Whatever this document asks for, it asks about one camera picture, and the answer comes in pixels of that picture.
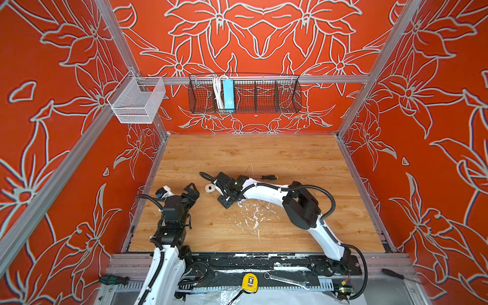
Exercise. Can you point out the green handled screwdriver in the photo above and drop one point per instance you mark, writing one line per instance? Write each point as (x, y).
(114, 280)

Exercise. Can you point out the yellow black handled screwdriver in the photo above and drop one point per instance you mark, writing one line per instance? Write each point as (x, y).
(269, 177)

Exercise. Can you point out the clear mesh wall basket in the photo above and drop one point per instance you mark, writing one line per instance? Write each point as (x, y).
(136, 100)

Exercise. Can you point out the black wire wall basket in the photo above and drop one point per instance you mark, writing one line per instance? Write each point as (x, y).
(254, 93)

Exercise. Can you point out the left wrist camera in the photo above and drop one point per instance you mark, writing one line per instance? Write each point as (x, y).
(163, 192)

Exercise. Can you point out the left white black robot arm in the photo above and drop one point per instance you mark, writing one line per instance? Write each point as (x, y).
(169, 257)

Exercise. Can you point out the silver wrench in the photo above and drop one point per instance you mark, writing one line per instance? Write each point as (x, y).
(296, 283)

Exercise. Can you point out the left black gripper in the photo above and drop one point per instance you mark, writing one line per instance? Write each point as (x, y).
(193, 193)

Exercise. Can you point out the light blue box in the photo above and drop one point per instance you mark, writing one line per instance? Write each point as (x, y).
(229, 95)

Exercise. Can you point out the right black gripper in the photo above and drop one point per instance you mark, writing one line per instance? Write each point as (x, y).
(222, 203)

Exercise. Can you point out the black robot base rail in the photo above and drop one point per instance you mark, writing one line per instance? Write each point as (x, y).
(222, 270)

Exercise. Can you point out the yellow tape measure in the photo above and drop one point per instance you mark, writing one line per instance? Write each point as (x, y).
(250, 283)

